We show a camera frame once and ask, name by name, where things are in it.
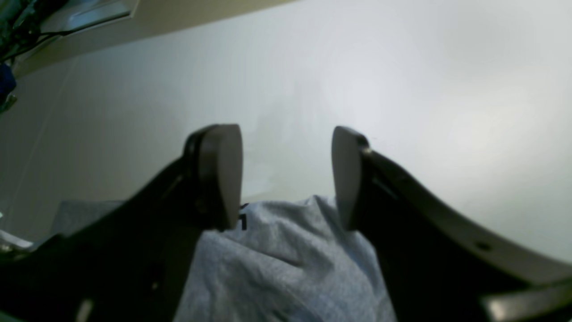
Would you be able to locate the blue box with black hole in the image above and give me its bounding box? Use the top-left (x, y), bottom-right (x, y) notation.
top-left (0, 63), bottom-right (17, 105)

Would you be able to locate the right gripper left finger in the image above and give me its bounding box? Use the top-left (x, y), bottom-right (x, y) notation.
top-left (0, 124), bottom-right (243, 322)

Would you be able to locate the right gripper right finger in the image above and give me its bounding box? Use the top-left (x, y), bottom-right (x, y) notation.
top-left (331, 126), bottom-right (572, 322)

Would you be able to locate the grey T-shirt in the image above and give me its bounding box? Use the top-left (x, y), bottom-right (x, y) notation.
top-left (49, 195), bottom-right (398, 322)

